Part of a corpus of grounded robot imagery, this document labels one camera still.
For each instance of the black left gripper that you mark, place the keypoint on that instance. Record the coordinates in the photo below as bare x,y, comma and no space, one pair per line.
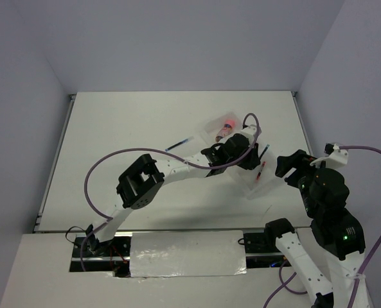
253,160

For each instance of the clear plastic organizer tray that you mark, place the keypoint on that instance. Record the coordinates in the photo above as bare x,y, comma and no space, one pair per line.
246,179

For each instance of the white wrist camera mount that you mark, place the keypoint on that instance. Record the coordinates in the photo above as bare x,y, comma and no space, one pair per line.
252,133
334,157

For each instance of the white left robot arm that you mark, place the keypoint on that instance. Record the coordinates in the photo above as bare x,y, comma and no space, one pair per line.
141,181

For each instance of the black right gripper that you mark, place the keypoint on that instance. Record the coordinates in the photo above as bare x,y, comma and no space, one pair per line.
297,159

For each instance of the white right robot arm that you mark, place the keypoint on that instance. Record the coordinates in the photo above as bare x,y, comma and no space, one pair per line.
337,232

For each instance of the dark blue gel pen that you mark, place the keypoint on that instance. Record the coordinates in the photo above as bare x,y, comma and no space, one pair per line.
177,144

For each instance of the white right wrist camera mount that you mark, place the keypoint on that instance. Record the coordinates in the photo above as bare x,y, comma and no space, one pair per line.
334,157

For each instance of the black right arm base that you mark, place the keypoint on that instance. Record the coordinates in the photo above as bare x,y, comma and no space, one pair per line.
258,252

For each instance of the pink crayon tube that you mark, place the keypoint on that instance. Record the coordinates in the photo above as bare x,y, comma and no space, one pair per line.
226,130

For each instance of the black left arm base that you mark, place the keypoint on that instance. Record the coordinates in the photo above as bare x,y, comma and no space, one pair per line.
114,259

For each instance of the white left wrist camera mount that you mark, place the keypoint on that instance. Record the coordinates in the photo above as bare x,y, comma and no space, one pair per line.
252,133

